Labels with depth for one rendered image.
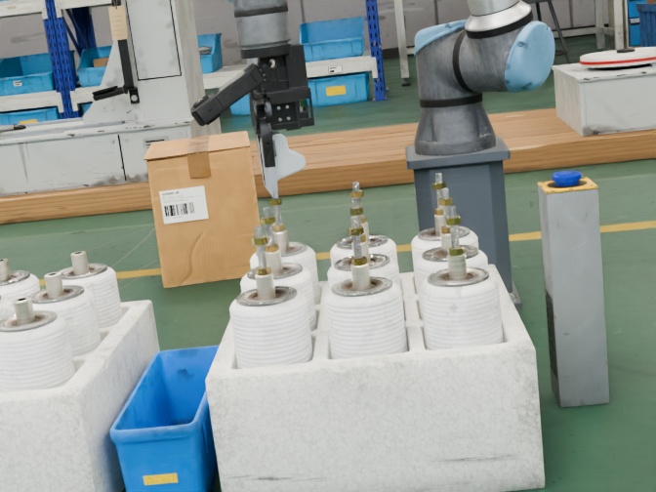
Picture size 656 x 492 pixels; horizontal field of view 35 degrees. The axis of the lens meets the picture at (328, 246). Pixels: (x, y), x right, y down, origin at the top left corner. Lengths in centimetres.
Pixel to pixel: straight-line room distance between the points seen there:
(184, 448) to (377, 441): 24
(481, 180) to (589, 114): 155
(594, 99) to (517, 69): 164
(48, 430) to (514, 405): 56
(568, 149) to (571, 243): 191
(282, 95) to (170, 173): 94
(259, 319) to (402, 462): 24
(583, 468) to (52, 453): 65
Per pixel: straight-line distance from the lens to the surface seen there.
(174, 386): 159
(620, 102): 344
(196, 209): 237
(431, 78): 191
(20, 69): 690
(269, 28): 144
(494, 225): 193
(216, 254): 239
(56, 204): 352
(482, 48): 182
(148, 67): 351
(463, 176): 190
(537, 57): 183
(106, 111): 367
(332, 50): 603
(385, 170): 332
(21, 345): 132
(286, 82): 147
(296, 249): 150
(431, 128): 193
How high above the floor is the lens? 60
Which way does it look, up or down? 13 degrees down
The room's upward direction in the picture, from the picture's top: 7 degrees counter-clockwise
